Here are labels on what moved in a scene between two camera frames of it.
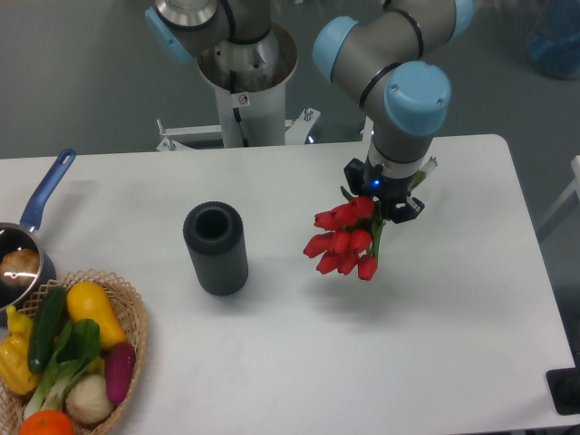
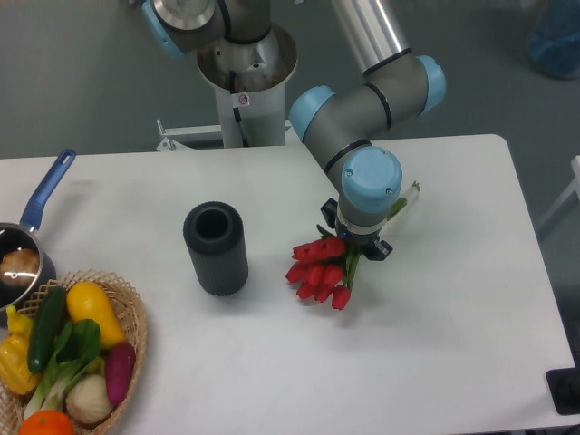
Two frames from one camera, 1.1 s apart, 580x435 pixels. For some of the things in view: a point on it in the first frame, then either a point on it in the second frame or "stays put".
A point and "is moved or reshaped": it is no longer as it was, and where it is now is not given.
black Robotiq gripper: (385, 189) → (368, 244)
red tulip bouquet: (352, 239) is moved or reshaped
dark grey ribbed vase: (214, 231) stays put
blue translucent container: (555, 43) stays put
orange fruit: (46, 422) stays put
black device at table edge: (564, 386) stays put
